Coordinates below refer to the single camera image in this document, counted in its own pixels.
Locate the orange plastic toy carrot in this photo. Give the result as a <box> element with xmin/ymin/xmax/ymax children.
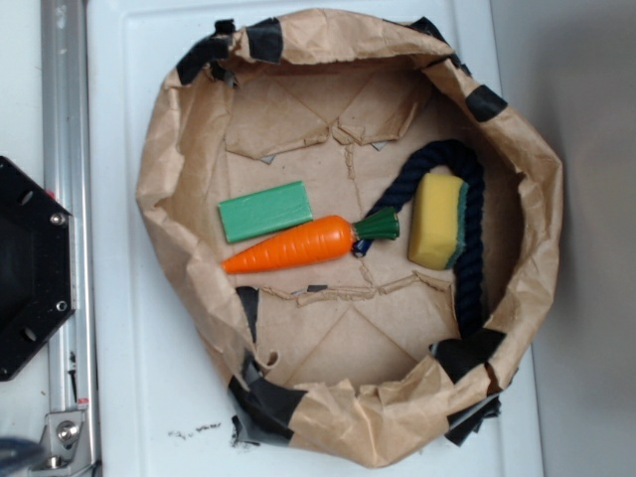
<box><xmin>222</xmin><ymin>207</ymin><xmax>400</xmax><ymax>274</ymax></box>

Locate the green rectangular block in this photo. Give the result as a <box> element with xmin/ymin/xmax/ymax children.
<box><xmin>219</xmin><ymin>181</ymin><xmax>313</xmax><ymax>243</ymax></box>

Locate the yellow and green sponge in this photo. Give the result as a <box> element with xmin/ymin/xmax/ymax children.
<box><xmin>407</xmin><ymin>173</ymin><xmax>469</xmax><ymax>270</ymax></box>

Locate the brown paper bag bin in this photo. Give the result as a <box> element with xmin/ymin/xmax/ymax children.
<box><xmin>136</xmin><ymin>9</ymin><xmax>563</xmax><ymax>468</ymax></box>

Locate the white plastic tray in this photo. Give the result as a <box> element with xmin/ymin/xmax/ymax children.
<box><xmin>86</xmin><ymin>1</ymin><xmax>544</xmax><ymax>476</ymax></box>

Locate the dark blue rope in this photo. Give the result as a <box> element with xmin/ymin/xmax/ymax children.
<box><xmin>353</xmin><ymin>139</ymin><xmax>491</xmax><ymax>340</ymax></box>

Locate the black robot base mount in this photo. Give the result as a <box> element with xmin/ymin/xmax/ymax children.
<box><xmin>1</xmin><ymin>157</ymin><xmax>75</xmax><ymax>382</ymax></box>

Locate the aluminium frame rail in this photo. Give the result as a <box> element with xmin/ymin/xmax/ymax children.
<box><xmin>41</xmin><ymin>1</ymin><xmax>102</xmax><ymax>476</ymax></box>

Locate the metal corner bracket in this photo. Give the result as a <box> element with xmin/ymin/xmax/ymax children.
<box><xmin>28</xmin><ymin>410</ymin><xmax>94</xmax><ymax>476</ymax></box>

